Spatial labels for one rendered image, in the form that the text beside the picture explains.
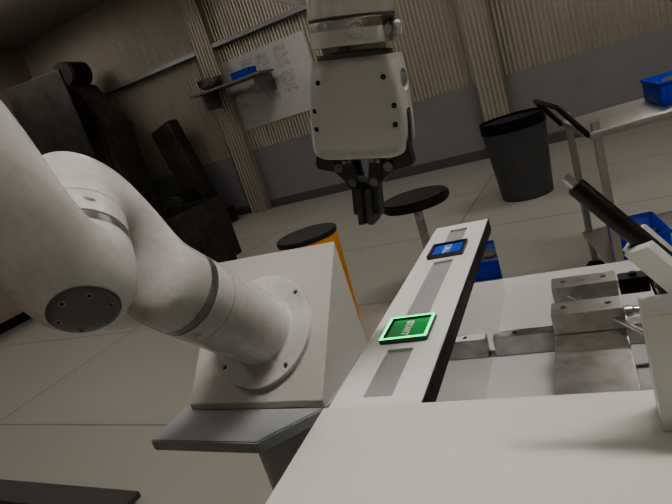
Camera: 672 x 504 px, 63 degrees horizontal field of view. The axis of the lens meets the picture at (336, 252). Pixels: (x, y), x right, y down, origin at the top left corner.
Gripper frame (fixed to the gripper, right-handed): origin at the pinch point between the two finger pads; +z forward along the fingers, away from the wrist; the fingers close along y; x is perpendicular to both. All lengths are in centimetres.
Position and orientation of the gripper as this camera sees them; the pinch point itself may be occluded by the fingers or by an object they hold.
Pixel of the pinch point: (368, 203)
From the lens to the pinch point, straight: 59.7
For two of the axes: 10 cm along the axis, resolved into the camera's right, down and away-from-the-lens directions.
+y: -9.3, -0.2, 3.6
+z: 1.1, 9.4, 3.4
